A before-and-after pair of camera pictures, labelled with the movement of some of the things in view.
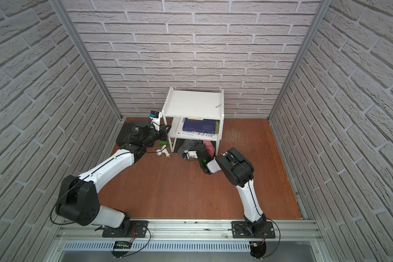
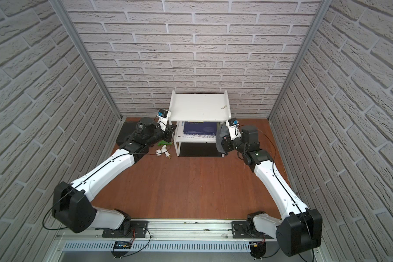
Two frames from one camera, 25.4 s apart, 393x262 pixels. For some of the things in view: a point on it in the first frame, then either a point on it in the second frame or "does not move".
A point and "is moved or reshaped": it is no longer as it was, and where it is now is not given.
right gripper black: [199, 144] → [228, 141]
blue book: [206, 126] does not move
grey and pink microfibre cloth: [189, 145] → [222, 131]
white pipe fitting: [164, 150] does not move
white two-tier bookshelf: [194, 115] is moved or reshaped
